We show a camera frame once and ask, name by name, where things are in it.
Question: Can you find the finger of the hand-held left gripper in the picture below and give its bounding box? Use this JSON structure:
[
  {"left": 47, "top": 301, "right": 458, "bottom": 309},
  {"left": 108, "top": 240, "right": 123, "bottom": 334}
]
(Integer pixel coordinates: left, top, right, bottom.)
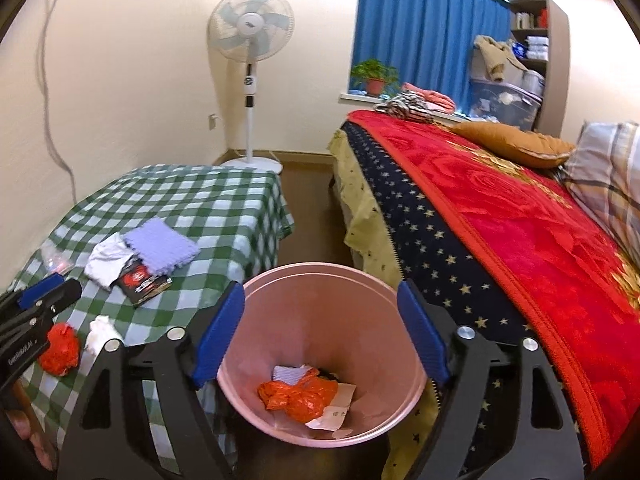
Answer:
[
  {"left": 0, "top": 272, "right": 68, "bottom": 312},
  {"left": 0, "top": 278, "right": 84, "bottom": 343}
]

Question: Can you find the white standing fan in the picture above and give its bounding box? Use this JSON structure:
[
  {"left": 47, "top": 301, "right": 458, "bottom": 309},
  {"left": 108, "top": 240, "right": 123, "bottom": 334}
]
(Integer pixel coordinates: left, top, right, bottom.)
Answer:
[{"left": 207, "top": 0, "right": 296, "bottom": 173}]

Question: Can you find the beige jacket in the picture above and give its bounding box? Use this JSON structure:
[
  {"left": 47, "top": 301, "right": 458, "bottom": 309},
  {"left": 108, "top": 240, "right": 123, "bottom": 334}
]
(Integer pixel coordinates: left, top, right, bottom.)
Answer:
[{"left": 472, "top": 35, "right": 528, "bottom": 83}]

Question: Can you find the red plastic bag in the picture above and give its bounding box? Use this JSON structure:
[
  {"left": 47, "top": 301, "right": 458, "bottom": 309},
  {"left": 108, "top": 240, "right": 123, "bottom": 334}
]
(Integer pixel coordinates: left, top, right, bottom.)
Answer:
[{"left": 39, "top": 323, "right": 82, "bottom": 377}]

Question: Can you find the grey wall cable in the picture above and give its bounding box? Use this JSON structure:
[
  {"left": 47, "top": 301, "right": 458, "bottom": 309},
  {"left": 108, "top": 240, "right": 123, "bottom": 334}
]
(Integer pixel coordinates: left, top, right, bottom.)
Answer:
[{"left": 35, "top": 0, "right": 78, "bottom": 201}]

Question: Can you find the orange plastic bag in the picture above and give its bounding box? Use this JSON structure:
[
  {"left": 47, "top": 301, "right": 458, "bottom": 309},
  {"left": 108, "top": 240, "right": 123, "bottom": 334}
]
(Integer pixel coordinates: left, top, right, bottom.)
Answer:
[{"left": 257, "top": 367, "right": 341, "bottom": 423}]

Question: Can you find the green checked tablecloth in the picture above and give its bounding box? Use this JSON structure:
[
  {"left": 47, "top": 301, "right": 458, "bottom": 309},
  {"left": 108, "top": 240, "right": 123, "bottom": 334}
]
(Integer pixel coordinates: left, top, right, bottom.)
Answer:
[{"left": 10, "top": 162, "right": 296, "bottom": 471}]

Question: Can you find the purple foam mat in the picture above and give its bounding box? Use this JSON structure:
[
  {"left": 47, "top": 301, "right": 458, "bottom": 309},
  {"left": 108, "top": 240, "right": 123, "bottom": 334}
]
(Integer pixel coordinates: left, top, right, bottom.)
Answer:
[{"left": 122, "top": 217, "right": 202, "bottom": 277}]

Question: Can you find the black white striped cloth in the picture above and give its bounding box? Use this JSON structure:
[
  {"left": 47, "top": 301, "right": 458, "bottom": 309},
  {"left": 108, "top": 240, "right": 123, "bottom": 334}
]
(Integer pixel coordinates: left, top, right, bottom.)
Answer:
[{"left": 374, "top": 90, "right": 435, "bottom": 123}]

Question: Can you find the plaid pillow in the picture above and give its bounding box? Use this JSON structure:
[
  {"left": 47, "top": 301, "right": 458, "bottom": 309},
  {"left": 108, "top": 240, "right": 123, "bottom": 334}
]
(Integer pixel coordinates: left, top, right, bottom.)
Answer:
[{"left": 562, "top": 120, "right": 640, "bottom": 261}]

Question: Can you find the potted green plant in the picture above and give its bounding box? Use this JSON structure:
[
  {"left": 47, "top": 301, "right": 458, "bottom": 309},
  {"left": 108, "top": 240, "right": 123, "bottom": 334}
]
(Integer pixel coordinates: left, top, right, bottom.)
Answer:
[{"left": 350, "top": 59, "right": 401, "bottom": 98}]

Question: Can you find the navy star print quilt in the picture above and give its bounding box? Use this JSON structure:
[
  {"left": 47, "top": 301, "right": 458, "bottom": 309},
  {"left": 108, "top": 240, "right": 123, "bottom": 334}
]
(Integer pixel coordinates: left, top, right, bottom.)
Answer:
[{"left": 340, "top": 121, "right": 586, "bottom": 480}]

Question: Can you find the yellow bed sheet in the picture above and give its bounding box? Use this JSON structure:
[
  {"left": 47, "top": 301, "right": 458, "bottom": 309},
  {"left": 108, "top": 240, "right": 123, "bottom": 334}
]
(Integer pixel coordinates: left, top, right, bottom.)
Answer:
[{"left": 327, "top": 130, "right": 441, "bottom": 480}]

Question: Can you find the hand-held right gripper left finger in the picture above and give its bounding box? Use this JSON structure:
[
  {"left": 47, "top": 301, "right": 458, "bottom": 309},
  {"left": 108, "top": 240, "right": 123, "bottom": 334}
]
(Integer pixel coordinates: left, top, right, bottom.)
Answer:
[{"left": 57, "top": 280, "right": 246, "bottom": 480}]

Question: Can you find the wooden bookshelf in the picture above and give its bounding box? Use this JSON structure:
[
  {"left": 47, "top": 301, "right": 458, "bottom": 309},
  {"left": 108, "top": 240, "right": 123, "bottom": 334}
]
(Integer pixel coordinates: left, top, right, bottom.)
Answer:
[{"left": 510, "top": 0, "right": 571, "bottom": 138}]

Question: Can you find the white bubble wrap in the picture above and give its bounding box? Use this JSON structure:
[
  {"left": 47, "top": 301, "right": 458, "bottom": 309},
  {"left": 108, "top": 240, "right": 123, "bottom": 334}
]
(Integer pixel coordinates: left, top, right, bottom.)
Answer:
[{"left": 272, "top": 364, "right": 313, "bottom": 386}]

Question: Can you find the clear plastic storage box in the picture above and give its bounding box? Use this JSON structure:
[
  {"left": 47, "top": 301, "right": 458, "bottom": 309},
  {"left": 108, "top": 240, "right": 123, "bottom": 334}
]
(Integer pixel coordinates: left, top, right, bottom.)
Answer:
[{"left": 467, "top": 77, "right": 543, "bottom": 131}]

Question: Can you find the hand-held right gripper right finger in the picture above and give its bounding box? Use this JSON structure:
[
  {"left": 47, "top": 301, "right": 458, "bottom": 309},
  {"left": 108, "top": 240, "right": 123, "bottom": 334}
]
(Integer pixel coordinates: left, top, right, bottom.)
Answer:
[{"left": 396, "top": 279, "right": 586, "bottom": 480}]

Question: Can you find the person's left hand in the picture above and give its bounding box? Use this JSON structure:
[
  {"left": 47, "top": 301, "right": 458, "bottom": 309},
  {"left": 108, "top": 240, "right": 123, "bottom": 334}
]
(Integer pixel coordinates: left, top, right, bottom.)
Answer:
[{"left": 5, "top": 407, "right": 52, "bottom": 467}]

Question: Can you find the black red packet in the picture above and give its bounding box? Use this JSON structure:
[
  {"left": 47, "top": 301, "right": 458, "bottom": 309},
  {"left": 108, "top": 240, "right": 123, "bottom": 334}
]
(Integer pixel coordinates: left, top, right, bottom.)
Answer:
[{"left": 116, "top": 255, "right": 173, "bottom": 307}]

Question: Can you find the blue curtain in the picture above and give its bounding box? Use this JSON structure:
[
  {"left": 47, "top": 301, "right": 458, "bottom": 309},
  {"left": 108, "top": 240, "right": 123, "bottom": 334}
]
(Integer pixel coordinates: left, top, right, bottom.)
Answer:
[{"left": 350, "top": 0, "right": 516, "bottom": 111}]

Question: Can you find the clear plastic bag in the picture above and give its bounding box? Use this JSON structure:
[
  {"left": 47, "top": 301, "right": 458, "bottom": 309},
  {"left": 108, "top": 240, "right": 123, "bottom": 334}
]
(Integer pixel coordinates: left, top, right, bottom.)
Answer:
[{"left": 40, "top": 237, "right": 76, "bottom": 276}]

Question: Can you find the white tissue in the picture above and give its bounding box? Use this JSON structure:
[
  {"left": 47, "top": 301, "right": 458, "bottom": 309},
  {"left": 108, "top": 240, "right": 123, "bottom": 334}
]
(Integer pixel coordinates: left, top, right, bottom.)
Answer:
[{"left": 82, "top": 315, "right": 123, "bottom": 353}]

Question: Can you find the pink trash bin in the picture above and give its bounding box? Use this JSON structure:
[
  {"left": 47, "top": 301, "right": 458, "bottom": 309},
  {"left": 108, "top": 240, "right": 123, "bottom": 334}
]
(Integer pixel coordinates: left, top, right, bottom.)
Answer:
[{"left": 216, "top": 261, "right": 430, "bottom": 448}]

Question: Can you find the red floral blanket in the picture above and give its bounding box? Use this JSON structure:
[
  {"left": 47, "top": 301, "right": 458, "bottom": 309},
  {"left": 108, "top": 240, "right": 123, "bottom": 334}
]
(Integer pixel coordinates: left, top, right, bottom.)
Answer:
[{"left": 347, "top": 110, "right": 640, "bottom": 471}]

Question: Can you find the grey lidded container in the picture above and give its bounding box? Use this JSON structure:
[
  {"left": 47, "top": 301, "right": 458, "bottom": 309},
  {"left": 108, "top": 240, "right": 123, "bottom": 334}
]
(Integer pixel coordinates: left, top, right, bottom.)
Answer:
[{"left": 522, "top": 69, "right": 545, "bottom": 96}]

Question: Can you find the orange pillow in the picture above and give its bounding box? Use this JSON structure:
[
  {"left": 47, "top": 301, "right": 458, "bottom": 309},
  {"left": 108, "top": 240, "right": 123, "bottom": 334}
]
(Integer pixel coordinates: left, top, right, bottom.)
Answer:
[{"left": 450, "top": 121, "right": 576, "bottom": 170}]

